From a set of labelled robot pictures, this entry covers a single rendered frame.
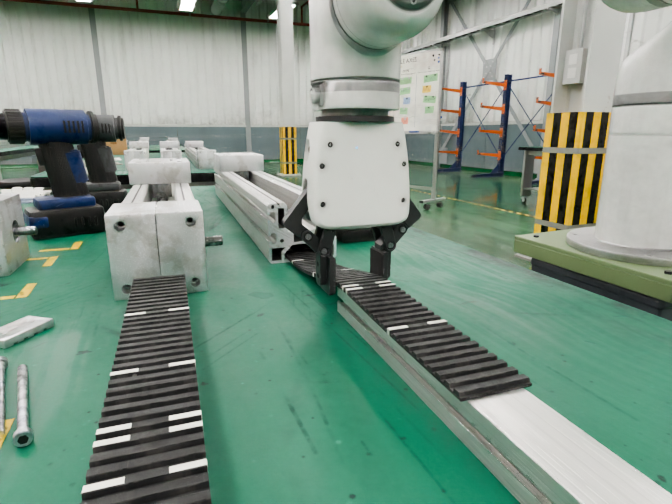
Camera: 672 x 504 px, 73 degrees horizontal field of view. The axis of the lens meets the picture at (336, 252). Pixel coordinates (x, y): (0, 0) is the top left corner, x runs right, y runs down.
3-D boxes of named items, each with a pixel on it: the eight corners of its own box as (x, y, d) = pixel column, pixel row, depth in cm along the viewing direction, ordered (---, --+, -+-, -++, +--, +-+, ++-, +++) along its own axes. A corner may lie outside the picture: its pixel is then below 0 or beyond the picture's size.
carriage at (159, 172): (192, 197, 89) (189, 161, 88) (131, 199, 86) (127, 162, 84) (189, 188, 104) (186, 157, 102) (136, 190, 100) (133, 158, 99)
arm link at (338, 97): (321, 76, 38) (322, 114, 38) (416, 80, 41) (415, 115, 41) (295, 86, 45) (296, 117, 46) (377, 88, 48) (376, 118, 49)
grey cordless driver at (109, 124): (132, 212, 107) (121, 114, 101) (34, 217, 100) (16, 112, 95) (134, 207, 114) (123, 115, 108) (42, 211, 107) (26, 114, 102)
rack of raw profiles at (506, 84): (430, 171, 1173) (435, 80, 1118) (459, 170, 1204) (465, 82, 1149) (524, 185, 875) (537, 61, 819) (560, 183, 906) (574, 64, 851)
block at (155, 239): (229, 288, 54) (224, 209, 52) (114, 301, 50) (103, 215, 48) (221, 268, 62) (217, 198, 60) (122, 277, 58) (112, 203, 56)
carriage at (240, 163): (264, 181, 118) (263, 154, 117) (220, 182, 115) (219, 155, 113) (253, 176, 133) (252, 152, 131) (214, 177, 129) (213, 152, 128)
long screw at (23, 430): (34, 444, 27) (31, 429, 27) (14, 450, 26) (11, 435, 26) (31, 371, 36) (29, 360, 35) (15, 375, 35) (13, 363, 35)
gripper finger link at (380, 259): (382, 226, 46) (381, 290, 47) (411, 224, 47) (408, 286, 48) (370, 221, 49) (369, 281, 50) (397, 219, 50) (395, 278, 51)
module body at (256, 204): (336, 257, 68) (336, 200, 66) (269, 263, 64) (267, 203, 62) (249, 193, 141) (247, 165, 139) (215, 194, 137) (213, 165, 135)
